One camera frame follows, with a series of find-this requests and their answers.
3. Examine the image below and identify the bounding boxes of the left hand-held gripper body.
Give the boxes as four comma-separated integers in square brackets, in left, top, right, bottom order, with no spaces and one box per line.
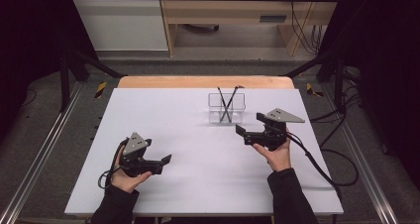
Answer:
[116,131,164,178]

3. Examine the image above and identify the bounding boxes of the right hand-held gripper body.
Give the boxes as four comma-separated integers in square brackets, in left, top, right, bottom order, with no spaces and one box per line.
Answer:
[243,107,306,152]

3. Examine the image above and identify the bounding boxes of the clear acrylic organizer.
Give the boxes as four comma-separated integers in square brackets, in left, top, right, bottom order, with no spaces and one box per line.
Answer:
[207,92,247,126]

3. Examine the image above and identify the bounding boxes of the black makeup brush silver ferrule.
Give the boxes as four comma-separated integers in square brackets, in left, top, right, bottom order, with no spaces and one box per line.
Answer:
[219,84,246,124]

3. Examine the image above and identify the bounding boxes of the black pen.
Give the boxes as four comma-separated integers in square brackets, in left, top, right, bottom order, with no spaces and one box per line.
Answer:
[216,86,233,123]

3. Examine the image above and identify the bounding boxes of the person's right hand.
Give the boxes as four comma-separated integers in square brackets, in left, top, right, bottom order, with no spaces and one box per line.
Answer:
[252,128,293,172]

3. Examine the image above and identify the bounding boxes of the person's left hand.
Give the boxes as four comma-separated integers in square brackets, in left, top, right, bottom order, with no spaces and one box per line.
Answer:
[110,144,154,194]

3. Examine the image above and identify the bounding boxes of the white table board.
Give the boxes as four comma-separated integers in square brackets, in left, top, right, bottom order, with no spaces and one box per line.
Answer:
[63,87,345,217]

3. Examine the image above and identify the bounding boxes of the yellow black tape strip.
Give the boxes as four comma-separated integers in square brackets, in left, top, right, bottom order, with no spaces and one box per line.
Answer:
[305,82,325,98]
[94,81,109,99]

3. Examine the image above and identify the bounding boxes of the wooden table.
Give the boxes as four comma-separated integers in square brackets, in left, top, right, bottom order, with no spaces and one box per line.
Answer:
[117,74,295,90]

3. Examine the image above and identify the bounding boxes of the black metal stand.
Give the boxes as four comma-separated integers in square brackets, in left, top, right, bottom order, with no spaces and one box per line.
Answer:
[283,49,346,114]
[58,45,128,113]

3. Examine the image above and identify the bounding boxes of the dark rectangular desk plate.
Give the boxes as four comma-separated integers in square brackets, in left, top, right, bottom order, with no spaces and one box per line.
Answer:
[260,15,287,23]

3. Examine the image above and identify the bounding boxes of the light wooden desk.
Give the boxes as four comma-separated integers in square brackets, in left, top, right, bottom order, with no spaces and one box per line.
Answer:
[157,0,345,57]

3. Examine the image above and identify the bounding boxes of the white cabinet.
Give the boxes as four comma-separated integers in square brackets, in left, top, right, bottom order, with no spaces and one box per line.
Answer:
[65,0,169,52]

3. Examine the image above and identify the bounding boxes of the dark curtain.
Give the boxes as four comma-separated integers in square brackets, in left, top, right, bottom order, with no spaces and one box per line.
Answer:
[0,0,100,149]
[318,0,420,192]

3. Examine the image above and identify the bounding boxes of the left hand-held gripper cable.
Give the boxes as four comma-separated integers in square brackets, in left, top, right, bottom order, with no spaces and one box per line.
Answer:
[97,138,128,190]

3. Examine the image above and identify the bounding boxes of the hand-held gripper cable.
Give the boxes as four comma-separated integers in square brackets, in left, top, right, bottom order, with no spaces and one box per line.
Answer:
[285,133,345,205]
[97,138,128,190]

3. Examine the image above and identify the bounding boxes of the right hand-held gripper cable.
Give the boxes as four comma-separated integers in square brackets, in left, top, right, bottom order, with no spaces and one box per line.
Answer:
[285,133,345,205]

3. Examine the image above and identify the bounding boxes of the black cables under desk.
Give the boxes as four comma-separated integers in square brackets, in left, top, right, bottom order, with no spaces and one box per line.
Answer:
[286,0,325,56]

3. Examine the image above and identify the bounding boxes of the black floor cables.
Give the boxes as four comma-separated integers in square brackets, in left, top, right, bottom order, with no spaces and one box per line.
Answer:
[310,64,363,187]

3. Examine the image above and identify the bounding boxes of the aluminium floor rail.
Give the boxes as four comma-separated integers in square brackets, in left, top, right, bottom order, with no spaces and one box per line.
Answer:
[0,81,85,224]
[321,84,400,224]

